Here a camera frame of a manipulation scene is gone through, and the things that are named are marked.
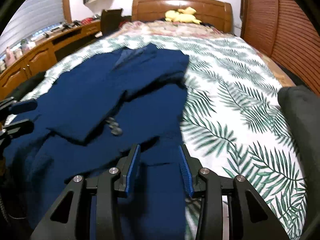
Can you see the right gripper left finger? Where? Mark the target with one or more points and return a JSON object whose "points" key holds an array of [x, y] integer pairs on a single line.
{"points": [[91, 203]]}

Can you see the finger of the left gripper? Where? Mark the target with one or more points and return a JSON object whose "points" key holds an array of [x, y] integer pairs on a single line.
{"points": [[11, 106], [16, 129]]}

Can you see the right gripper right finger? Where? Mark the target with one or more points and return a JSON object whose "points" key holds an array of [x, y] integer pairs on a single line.
{"points": [[230, 205]]}

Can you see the navy blue suit jacket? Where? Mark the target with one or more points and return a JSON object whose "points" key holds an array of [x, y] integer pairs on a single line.
{"points": [[90, 118]]}

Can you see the black folded garment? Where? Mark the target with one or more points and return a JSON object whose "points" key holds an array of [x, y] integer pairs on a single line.
{"points": [[27, 86]]}

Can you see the pink bottle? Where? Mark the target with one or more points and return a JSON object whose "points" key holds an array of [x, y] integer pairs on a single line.
{"points": [[9, 57]]}

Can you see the wooden desk cabinet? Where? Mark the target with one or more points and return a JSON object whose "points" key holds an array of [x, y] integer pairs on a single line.
{"points": [[46, 54]]}

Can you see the green leaf print bedsheet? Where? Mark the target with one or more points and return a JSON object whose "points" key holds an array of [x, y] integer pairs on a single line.
{"points": [[232, 122]]}

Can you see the grey window blind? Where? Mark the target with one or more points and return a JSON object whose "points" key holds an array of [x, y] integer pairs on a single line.
{"points": [[32, 16]]}

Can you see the red basket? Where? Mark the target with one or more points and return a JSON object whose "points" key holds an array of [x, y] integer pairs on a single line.
{"points": [[87, 20]]}

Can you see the dark grey folded garment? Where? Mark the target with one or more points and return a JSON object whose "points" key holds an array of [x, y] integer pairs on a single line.
{"points": [[301, 110]]}

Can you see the dark wooden chair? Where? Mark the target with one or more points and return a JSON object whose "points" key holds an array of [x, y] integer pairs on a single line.
{"points": [[110, 21]]}

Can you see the floral pink blanket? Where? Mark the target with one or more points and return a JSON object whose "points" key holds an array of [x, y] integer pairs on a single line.
{"points": [[172, 29]]}

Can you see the yellow plush toy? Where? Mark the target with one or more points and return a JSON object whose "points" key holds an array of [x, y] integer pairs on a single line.
{"points": [[182, 15]]}

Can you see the wooden headboard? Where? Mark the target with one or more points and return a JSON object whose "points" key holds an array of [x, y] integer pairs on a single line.
{"points": [[219, 14]]}

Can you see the wooden louvered wardrobe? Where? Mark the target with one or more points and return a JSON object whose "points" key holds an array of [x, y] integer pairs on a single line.
{"points": [[283, 32]]}

